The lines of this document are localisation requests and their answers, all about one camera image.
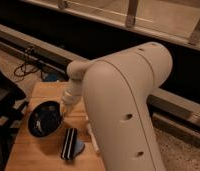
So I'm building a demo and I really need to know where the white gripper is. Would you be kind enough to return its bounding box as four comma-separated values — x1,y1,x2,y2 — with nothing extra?
60,80,82,116

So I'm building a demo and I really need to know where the dark ceramic bowl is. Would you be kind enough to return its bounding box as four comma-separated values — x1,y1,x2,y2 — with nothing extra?
28,101,62,137

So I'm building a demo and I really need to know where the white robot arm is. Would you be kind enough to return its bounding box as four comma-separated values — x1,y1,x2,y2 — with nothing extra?
62,42,172,171

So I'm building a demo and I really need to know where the black white striped eraser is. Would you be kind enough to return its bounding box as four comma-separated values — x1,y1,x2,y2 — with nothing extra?
61,128,85,160

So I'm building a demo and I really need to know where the blue object on floor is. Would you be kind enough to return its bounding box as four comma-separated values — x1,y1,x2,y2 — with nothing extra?
42,73,58,82

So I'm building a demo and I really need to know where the black cable bundle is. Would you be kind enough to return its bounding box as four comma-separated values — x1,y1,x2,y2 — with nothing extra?
13,45,47,79

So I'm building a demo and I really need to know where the metal floor rail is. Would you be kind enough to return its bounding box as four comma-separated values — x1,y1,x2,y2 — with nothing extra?
0,24,200,139

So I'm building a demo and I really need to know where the wooden window frame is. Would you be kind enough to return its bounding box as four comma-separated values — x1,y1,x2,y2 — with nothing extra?
22,0,200,51

